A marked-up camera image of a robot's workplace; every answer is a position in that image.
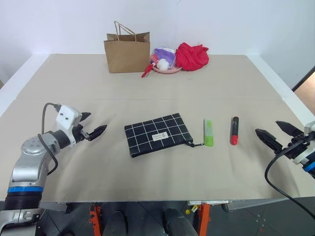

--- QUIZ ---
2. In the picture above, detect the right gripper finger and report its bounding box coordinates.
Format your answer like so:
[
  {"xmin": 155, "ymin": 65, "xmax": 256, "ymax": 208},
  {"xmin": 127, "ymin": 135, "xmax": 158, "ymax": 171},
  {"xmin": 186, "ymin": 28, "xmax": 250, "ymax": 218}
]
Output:
[
  {"xmin": 254, "ymin": 128, "xmax": 284, "ymax": 155},
  {"xmin": 275, "ymin": 120, "xmax": 305, "ymax": 137}
]

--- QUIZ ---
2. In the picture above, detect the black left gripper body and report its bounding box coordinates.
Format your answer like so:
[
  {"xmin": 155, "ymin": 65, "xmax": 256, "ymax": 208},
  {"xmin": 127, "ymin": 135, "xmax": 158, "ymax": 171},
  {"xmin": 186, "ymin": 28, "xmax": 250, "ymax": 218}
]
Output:
[{"xmin": 73, "ymin": 123, "xmax": 90, "ymax": 144}]

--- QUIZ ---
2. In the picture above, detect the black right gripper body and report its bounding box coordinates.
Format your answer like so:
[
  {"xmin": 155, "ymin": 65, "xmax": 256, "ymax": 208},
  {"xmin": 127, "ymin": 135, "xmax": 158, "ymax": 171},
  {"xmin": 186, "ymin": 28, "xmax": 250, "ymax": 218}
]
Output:
[{"xmin": 283, "ymin": 131, "xmax": 315, "ymax": 160}]

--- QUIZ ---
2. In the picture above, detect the black grid pencil pouch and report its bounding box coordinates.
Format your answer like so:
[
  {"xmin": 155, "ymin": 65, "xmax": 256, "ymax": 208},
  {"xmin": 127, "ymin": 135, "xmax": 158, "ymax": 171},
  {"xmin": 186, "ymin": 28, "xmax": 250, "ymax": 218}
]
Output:
[{"xmin": 124, "ymin": 113, "xmax": 204, "ymax": 158}]

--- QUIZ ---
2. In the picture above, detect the red and black marker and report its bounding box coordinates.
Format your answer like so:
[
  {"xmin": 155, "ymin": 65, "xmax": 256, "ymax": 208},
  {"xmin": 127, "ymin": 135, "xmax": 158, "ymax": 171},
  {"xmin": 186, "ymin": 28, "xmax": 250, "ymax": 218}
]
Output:
[{"xmin": 230, "ymin": 116, "xmax": 240, "ymax": 146}]

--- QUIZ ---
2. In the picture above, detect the brown wooden board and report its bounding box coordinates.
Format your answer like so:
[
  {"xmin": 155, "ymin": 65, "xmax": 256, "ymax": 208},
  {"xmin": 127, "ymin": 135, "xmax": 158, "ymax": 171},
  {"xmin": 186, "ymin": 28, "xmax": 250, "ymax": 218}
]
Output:
[{"xmin": 294, "ymin": 73, "xmax": 315, "ymax": 112}]

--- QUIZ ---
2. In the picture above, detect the brown paper bag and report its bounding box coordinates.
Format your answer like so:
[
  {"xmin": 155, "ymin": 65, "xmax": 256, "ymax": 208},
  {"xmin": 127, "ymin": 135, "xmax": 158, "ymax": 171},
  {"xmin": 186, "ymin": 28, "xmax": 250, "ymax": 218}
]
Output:
[{"xmin": 103, "ymin": 21, "xmax": 151, "ymax": 74}]

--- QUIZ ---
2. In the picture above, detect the red plastic clip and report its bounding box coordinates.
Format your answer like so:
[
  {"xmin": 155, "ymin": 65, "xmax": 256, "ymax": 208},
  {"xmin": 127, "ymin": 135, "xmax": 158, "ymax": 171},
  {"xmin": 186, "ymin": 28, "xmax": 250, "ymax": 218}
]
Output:
[{"xmin": 141, "ymin": 62, "xmax": 155, "ymax": 79}]

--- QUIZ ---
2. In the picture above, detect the beige table cover sheet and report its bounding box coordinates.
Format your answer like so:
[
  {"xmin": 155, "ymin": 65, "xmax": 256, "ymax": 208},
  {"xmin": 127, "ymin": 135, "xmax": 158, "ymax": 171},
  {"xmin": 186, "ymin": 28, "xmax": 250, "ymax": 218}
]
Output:
[{"xmin": 0, "ymin": 53, "xmax": 315, "ymax": 204}]

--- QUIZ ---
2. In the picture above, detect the orange table leg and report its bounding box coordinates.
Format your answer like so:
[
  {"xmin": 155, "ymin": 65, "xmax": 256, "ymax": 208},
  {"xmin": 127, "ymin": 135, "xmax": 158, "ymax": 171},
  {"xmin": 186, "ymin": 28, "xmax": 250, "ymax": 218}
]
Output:
[
  {"xmin": 89, "ymin": 203, "xmax": 102, "ymax": 236},
  {"xmin": 196, "ymin": 203, "xmax": 211, "ymax": 236}
]

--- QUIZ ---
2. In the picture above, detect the dark rounded shape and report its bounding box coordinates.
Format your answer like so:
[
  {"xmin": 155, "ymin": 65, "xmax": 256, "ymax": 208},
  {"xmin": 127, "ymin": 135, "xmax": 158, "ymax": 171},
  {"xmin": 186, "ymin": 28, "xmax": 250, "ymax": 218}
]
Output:
[
  {"xmin": 101, "ymin": 210, "xmax": 129, "ymax": 236},
  {"xmin": 164, "ymin": 207, "xmax": 198, "ymax": 236}
]

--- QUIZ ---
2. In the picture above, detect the pink plate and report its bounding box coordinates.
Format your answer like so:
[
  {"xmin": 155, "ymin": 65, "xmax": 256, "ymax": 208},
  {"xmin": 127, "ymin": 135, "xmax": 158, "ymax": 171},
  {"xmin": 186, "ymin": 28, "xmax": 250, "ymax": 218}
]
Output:
[{"xmin": 152, "ymin": 65, "xmax": 183, "ymax": 74}]

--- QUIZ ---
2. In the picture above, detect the purple and white cloth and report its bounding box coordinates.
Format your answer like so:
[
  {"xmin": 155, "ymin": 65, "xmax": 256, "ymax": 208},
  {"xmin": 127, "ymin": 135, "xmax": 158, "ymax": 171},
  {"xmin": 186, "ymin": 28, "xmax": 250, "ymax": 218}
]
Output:
[{"xmin": 150, "ymin": 47, "xmax": 177, "ymax": 69}]

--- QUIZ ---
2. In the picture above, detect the red crumpled cloth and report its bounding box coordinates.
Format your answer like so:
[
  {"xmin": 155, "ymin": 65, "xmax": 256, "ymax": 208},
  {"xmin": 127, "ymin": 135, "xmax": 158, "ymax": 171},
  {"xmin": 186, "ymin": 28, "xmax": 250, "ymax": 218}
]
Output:
[{"xmin": 175, "ymin": 42, "xmax": 210, "ymax": 72}]

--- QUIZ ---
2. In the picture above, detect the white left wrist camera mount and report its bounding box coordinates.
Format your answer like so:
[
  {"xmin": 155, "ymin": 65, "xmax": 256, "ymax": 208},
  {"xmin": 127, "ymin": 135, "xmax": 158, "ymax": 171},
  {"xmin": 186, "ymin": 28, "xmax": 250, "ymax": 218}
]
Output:
[{"xmin": 55, "ymin": 105, "xmax": 83, "ymax": 148}]

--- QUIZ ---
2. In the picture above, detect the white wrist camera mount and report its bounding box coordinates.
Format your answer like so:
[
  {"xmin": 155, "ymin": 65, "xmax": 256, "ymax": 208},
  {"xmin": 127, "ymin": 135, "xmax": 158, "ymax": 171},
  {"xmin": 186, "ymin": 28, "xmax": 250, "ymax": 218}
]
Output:
[
  {"xmin": 293, "ymin": 120, "xmax": 315, "ymax": 166},
  {"xmin": 55, "ymin": 105, "xmax": 83, "ymax": 148}
]

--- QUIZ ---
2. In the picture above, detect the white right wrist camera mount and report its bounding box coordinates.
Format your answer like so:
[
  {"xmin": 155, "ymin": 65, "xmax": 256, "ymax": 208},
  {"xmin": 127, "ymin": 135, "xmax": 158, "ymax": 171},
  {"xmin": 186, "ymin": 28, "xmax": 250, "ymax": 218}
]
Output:
[{"xmin": 293, "ymin": 120, "xmax": 315, "ymax": 166}]

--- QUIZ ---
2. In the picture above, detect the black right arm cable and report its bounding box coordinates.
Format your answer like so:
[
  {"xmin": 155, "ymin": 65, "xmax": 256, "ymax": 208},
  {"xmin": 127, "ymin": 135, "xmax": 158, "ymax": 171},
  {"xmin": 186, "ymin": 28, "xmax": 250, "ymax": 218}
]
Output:
[{"xmin": 264, "ymin": 145, "xmax": 315, "ymax": 221}]

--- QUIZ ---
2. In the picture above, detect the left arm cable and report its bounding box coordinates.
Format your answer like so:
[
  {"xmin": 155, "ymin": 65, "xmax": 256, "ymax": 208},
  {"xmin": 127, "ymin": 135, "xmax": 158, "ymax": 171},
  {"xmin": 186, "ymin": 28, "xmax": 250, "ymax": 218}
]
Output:
[{"xmin": 37, "ymin": 102, "xmax": 62, "ymax": 177}]

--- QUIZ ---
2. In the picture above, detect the grey metal table rail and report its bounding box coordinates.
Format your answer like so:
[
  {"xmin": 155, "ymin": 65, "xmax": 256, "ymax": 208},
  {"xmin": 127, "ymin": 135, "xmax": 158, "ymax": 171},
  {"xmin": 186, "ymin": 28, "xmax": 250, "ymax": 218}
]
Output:
[{"xmin": 226, "ymin": 196, "xmax": 297, "ymax": 211}]

